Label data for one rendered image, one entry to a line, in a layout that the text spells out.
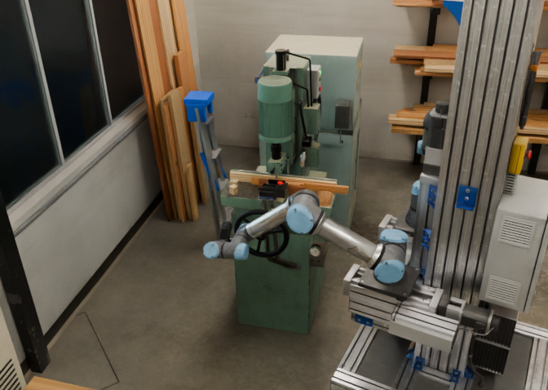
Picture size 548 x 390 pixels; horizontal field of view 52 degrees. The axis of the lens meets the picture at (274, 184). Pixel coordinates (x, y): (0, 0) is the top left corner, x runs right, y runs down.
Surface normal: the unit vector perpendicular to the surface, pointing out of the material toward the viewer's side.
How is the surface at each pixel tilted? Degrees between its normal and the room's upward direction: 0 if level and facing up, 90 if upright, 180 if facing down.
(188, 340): 0
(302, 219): 86
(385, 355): 0
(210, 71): 90
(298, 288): 90
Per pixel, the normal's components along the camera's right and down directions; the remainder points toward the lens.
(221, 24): -0.23, 0.47
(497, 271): -0.47, 0.44
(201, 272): -0.02, -0.87
